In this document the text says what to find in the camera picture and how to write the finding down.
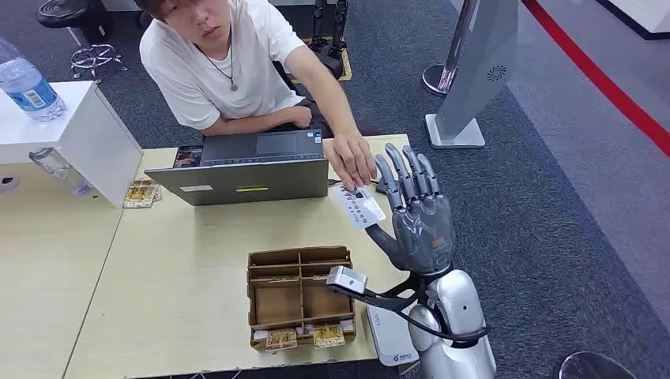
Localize person's right hand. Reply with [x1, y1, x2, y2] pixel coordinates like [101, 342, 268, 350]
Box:
[286, 105, 314, 130]

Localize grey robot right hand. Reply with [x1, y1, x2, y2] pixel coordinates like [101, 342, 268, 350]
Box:
[364, 143, 457, 277]

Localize person's left hand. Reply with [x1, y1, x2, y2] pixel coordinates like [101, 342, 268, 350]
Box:
[322, 133, 379, 192]

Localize white ID card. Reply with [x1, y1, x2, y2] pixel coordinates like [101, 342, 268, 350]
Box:
[330, 184, 387, 231]

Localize person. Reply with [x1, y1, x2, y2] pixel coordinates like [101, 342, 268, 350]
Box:
[133, 0, 379, 192]

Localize white card reader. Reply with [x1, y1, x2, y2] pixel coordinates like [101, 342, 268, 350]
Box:
[364, 303, 420, 368]

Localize wooden card organizer box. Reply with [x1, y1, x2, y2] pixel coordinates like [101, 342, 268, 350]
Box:
[246, 246, 357, 352]

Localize stack of yellow key cards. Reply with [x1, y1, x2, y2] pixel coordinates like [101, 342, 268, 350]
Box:
[122, 179, 162, 210]

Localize black robot legs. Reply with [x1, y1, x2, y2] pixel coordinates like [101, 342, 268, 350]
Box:
[308, 0, 351, 80]

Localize grey laptop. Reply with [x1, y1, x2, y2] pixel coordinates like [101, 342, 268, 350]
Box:
[145, 129, 329, 207]

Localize chrome stanchion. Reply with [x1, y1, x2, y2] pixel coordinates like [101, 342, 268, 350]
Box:
[421, 0, 480, 98]

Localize grey kiosk stand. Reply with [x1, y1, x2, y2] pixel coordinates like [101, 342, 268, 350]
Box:
[424, 0, 520, 151]

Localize white desk shelf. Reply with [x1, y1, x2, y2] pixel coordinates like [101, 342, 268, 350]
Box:
[0, 81, 144, 209]

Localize clear empty bottle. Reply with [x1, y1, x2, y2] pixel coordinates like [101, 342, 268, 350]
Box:
[28, 147, 93, 197]

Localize black stool with chrome base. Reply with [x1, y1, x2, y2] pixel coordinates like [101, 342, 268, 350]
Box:
[36, 0, 129, 84]

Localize blue-label water bottle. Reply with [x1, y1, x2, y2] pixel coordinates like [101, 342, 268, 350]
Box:
[0, 37, 68, 123]

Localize white platform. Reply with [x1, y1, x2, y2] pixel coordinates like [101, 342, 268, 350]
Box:
[597, 0, 670, 41]

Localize pendant necklace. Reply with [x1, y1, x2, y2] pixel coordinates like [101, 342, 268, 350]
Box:
[196, 31, 240, 93]

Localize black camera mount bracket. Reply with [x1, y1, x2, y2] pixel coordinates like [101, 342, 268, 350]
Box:
[328, 274, 427, 315]

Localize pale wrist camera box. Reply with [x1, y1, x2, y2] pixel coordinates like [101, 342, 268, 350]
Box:
[326, 265, 368, 295]

